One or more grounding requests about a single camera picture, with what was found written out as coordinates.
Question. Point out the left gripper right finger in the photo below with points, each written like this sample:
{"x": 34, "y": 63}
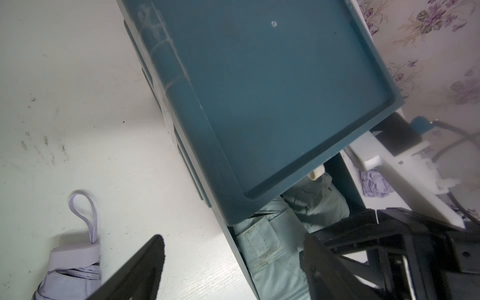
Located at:
{"x": 328, "y": 278}

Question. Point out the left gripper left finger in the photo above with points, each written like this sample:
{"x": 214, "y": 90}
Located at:
{"x": 139, "y": 278}

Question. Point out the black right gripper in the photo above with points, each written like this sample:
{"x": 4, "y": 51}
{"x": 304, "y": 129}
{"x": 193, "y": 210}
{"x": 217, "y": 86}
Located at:
{"x": 403, "y": 255}

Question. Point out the teal drawer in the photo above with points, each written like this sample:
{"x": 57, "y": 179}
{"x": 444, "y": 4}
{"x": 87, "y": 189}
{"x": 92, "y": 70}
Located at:
{"x": 341, "y": 179}

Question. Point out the teal drawer cabinet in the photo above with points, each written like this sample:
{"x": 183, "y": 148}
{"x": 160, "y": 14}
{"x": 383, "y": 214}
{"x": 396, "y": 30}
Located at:
{"x": 257, "y": 94}

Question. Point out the green umbrella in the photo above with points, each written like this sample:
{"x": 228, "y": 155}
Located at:
{"x": 317, "y": 204}
{"x": 270, "y": 243}

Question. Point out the purple folded umbrella left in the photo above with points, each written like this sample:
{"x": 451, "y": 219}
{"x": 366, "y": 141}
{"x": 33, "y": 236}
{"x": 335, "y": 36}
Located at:
{"x": 73, "y": 270}

